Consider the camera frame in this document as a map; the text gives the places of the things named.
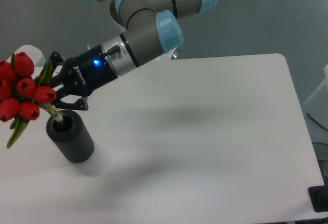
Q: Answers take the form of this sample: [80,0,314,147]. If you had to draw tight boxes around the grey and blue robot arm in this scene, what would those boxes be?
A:
[50,0,218,110]

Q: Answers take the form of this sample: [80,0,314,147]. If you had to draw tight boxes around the black device at table edge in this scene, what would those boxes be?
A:
[308,186,327,213]

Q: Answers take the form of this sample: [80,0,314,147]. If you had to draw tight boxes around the black ribbed cylindrical vase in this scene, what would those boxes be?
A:
[46,110,94,163]

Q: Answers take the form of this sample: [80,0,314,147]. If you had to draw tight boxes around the white side furniture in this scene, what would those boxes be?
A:
[301,65,327,113]

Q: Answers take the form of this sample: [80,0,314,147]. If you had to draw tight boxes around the black cable on floor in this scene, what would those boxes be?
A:
[306,112,328,130]

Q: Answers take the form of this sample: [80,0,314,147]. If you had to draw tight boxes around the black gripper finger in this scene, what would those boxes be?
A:
[52,87,89,111]
[43,51,65,86]

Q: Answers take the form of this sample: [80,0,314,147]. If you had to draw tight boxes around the red tulip bouquet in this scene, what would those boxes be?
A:
[1,52,64,149]

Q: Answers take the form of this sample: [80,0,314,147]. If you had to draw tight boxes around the white rounded chair back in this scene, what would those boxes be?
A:
[0,45,49,68]

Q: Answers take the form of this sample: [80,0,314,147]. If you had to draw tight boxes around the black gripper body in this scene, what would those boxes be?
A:
[59,45,118,97]

